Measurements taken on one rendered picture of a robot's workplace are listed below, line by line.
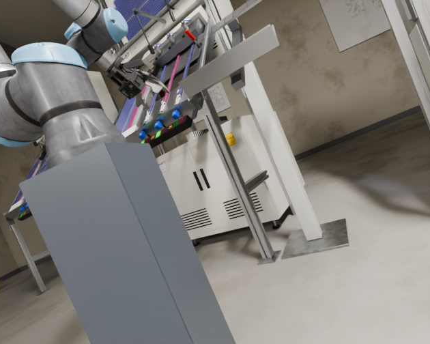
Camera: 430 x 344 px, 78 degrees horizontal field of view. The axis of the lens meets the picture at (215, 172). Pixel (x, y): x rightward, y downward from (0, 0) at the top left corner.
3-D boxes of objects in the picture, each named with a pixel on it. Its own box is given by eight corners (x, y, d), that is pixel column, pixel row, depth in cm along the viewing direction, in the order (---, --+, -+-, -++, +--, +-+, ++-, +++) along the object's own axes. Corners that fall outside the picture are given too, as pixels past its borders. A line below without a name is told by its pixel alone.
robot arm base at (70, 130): (102, 145, 44) (78, 89, 43) (31, 179, 46) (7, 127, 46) (141, 145, 59) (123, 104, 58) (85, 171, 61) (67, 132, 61)
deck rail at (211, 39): (202, 108, 109) (192, 98, 105) (198, 110, 110) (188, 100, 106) (217, 25, 151) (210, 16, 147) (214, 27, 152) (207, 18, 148)
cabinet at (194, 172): (283, 230, 134) (235, 117, 132) (184, 250, 172) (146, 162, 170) (308, 191, 188) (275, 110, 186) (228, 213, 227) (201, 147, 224)
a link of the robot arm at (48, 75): (64, 98, 44) (31, 22, 44) (20, 131, 50) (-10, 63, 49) (115, 102, 55) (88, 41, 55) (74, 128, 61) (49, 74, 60)
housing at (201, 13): (215, 32, 150) (198, 11, 142) (158, 76, 177) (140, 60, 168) (216, 26, 155) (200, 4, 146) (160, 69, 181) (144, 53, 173)
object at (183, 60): (208, 59, 132) (201, 51, 129) (128, 115, 168) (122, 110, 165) (214, 27, 152) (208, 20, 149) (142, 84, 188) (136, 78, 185)
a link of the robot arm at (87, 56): (74, 38, 69) (87, 22, 76) (48, 60, 74) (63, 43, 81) (98, 63, 74) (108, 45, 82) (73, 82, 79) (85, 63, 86)
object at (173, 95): (194, 104, 109) (190, 99, 107) (106, 158, 145) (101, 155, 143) (201, 77, 120) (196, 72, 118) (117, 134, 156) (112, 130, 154)
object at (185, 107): (198, 110, 110) (187, 99, 105) (109, 163, 146) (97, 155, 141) (198, 108, 111) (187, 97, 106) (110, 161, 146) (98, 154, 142)
